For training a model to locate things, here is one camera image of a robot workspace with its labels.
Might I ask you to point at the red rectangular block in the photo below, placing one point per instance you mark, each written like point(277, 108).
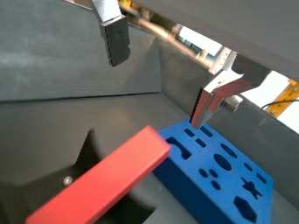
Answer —
point(83, 202)

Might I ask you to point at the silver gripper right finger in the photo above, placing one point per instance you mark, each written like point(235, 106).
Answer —
point(220, 93)

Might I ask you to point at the blue shape sorting board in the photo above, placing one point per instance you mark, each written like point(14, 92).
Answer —
point(220, 186)

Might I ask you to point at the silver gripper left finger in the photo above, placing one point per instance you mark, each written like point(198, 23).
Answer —
point(114, 29)

